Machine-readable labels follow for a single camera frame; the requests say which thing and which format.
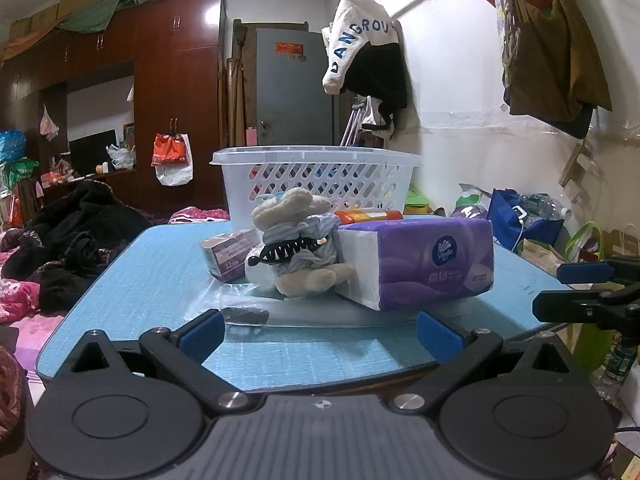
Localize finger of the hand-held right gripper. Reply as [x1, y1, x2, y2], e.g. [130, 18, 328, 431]
[532, 284, 640, 333]
[556, 255, 640, 286]

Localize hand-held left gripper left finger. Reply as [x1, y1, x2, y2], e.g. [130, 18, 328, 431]
[70, 308, 251, 413]

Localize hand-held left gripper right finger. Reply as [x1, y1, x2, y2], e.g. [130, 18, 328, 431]
[387, 310, 576, 415]

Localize orange white medicine box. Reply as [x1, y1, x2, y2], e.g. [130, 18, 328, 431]
[334, 208, 404, 226]

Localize white plastic basket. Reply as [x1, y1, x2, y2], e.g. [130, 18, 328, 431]
[209, 145, 423, 222]

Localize brown paper bag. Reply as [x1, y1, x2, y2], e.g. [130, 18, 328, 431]
[517, 237, 567, 277]

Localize green shopping bag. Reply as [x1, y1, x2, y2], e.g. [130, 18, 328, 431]
[565, 220, 621, 373]

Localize small black pouch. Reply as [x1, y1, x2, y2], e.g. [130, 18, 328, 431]
[220, 307, 271, 326]

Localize purple tissue pack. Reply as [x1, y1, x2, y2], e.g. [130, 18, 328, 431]
[336, 217, 496, 311]

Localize clear water bottle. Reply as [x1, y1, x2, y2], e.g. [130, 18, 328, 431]
[520, 192, 572, 221]

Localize white paper roll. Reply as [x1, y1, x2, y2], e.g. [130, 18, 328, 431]
[244, 242, 281, 286]

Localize purple medicine box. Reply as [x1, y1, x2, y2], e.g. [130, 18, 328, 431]
[200, 227, 261, 282]

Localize blue shopping bag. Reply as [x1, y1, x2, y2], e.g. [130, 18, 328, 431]
[487, 188, 566, 252]

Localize clear plastic bag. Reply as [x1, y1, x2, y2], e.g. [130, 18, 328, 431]
[182, 280, 421, 328]

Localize black hair claw clip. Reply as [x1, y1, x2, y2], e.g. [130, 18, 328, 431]
[246, 239, 326, 267]

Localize beige plush toy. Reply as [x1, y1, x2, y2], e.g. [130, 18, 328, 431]
[250, 187, 357, 297]

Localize black clothes pile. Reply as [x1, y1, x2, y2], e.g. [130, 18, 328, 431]
[2, 180, 151, 313]

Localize red white plastic bag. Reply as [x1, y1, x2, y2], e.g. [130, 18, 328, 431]
[151, 132, 194, 187]

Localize pink floral blanket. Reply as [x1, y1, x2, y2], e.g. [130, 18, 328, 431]
[0, 227, 66, 343]

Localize olive hanging bag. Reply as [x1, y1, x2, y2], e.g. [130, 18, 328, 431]
[502, 0, 613, 123]

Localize black monitor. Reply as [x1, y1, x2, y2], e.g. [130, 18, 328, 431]
[68, 129, 118, 177]

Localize metal crutches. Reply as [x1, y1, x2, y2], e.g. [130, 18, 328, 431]
[340, 102, 372, 148]

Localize wooden boards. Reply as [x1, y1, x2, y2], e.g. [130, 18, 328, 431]
[219, 19, 258, 148]

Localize grey metal door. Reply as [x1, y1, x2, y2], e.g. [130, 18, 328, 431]
[255, 27, 341, 147]

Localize brown wooden wardrobe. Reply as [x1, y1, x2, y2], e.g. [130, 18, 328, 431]
[0, 0, 226, 216]

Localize yellow patterned hanging bag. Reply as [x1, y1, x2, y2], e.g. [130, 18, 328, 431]
[494, 0, 521, 92]

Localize small white hanging bag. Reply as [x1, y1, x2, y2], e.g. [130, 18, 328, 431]
[40, 105, 60, 142]

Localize black hanging garment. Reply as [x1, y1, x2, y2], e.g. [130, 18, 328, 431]
[345, 42, 408, 111]

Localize blue plastic bag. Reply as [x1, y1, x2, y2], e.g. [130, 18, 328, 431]
[0, 130, 26, 163]

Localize white lettered hoodie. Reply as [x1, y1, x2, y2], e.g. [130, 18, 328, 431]
[321, 0, 403, 95]

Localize green cloth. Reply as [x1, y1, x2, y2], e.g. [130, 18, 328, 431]
[57, 0, 188, 35]

